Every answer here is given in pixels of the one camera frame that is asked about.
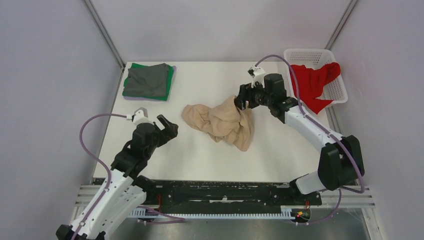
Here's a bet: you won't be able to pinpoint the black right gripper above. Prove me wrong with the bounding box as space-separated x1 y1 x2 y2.
233 79 274 110

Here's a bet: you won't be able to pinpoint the beige t shirt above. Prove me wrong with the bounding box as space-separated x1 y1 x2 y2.
181 95 255 152

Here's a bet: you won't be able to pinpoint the red t shirt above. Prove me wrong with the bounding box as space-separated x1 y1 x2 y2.
290 62 341 114

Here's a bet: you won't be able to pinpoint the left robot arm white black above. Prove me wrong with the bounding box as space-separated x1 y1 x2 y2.
56 109 179 240

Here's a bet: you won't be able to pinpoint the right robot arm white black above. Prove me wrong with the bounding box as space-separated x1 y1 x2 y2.
234 73 365 204

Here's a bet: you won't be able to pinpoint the grey folded t shirt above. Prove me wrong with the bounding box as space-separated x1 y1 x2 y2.
122 63 171 100

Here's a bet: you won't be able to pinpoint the green folded t shirt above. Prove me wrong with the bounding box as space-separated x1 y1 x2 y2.
122 62 175 102

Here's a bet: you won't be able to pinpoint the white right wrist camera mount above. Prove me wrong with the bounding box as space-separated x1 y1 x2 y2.
247 65 266 88

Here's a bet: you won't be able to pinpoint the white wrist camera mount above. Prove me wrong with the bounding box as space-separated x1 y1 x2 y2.
247 65 266 88
126 107 154 126

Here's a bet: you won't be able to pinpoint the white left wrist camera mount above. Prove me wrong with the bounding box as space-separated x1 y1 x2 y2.
126 107 154 126

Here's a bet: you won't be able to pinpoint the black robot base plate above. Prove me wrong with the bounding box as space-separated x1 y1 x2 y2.
135 179 323 215

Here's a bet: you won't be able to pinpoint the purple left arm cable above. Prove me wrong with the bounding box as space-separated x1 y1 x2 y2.
69 113 186 240

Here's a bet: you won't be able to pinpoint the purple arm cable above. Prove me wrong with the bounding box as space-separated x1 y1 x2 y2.
69 113 186 240
254 54 366 227

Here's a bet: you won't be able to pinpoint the right corner aluminium post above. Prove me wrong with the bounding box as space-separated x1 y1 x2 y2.
324 0 360 50

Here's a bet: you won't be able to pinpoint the corner aluminium post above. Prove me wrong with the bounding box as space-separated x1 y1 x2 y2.
82 0 126 72
324 0 360 50

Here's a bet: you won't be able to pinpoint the white slotted cable duct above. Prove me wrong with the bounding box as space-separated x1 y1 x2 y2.
128 207 311 221

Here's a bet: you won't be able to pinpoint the left corner aluminium post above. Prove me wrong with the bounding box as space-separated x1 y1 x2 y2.
82 0 126 72

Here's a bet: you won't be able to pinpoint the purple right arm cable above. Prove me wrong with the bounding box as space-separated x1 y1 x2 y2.
254 54 366 227

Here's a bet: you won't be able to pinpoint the aluminium frame rails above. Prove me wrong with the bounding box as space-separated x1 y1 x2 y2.
76 110 375 212

